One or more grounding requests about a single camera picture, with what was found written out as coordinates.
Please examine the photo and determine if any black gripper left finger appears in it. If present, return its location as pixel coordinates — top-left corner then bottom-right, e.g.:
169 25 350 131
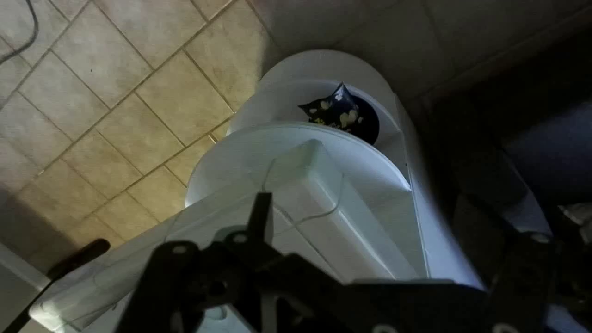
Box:
117 192 346 333

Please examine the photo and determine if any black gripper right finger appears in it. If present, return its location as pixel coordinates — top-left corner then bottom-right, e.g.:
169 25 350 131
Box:
346 234 592 333

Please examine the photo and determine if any black bowl with snacks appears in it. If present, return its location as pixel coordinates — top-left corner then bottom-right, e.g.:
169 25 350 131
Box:
300 83 379 144

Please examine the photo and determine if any black power cable on floor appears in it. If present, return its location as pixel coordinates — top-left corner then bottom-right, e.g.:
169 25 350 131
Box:
0 0 41 66

